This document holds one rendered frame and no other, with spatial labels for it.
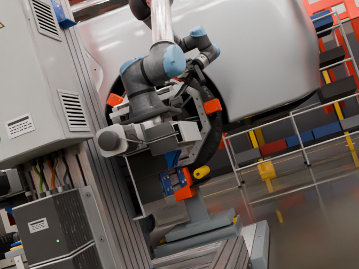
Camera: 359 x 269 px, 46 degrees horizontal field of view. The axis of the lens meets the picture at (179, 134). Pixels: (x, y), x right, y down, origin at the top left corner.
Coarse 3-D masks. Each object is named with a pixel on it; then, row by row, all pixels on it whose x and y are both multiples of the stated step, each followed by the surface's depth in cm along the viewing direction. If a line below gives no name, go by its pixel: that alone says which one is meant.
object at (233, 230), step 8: (232, 224) 245; (240, 224) 264; (208, 232) 246; (216, 232) 240; (224, 232) 239; (232, 232) 238; (176, 240) 252; (184, 240) 249; (192, 240) 243; (200, 240) 242; (208, 240) 241; (216, 240) 240; (160, 248) 247; (168, 248) 246; (176, 248) 245; (184, 248) 244; (192, 248) 243; (160, 256) 247
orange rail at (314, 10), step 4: (324, 0) 995; (328, 0) 993; (332, 0) 991; (336, 0) 989; (340, 0) 987; (312, 4) 1002; (316, 4) 1000; (320, 4) 998; (324, 4) 995; (328, 4) 994; (332, 4) 991; (336, 4) 996; (312, 8) 1002; (316, 8) 1000; (320, 8) 998; (324, 8) 996; (316, 12) 1010
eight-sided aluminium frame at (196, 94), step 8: (168, 80) 245; (192, 88) 240; (192, 96) 240; (200, 96) 243; (200, 104) 239; (200, 112) 239; (200, 120) 239; (208, 120) 242; (208, 128) 238; (200, 144) 239; (192, 152) 240; (192, 160) 240
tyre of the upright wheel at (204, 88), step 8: (200, 88) 248; (208, 96) 247; (216, 120) 246; (216, 128) 246; (208, 136) 247; (216, 136) 246; (208, 144) 247; (216, 144) 252; (200, 152) 248; (208, 152) 247; (200, 160) 248; (208, 160) 264; (192, 168) 249
